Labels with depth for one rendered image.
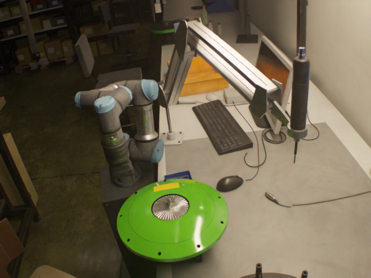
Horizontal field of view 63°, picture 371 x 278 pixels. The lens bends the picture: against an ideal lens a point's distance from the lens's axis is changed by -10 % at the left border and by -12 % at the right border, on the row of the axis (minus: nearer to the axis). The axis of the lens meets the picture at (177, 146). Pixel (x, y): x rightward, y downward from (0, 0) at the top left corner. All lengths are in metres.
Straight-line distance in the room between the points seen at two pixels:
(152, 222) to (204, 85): 1.15
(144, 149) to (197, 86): 0.73
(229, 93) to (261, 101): 0.97
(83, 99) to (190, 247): 0.55
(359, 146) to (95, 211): 1.93
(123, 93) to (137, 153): 0.34
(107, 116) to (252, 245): 0.57
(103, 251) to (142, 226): 1.45
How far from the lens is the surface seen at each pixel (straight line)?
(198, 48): 1.03
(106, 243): 2.38
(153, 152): 1.26
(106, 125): 0.96
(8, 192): 2.81
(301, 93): 0.74
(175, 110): 1.76
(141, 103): 1.21
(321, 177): 1.30
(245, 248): 1.03
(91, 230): 2.50
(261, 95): 0.82
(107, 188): 1.42
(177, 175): 1.29
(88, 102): 1.05
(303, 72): 0.72
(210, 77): 1.88
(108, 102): 0.94
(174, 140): 1.49
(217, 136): 1.47
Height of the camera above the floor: 1.72
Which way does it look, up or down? 34 degrees down
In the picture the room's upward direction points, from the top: 8 degrees counter-clockwise
